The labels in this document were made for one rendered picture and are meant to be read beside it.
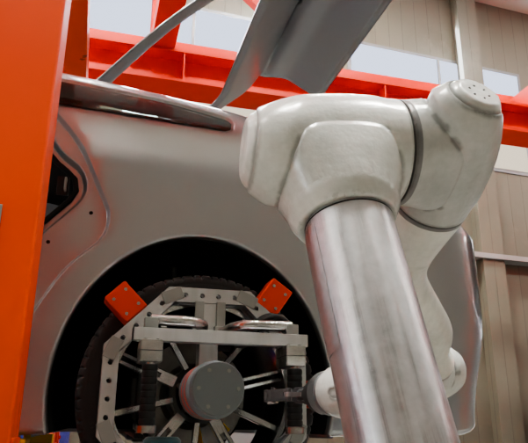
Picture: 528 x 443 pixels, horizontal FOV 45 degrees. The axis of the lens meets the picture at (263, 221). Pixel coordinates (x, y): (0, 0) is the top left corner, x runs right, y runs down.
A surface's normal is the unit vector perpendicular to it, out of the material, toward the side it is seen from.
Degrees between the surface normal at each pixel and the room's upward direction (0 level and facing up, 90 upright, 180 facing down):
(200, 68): 90
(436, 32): 90
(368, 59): 90
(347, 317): 82
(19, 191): 90
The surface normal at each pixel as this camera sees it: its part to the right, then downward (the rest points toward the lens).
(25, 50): 0.26, -0.30
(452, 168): 0.29, 0.51
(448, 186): 0.31, 0.68
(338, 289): -0.70, -0.34
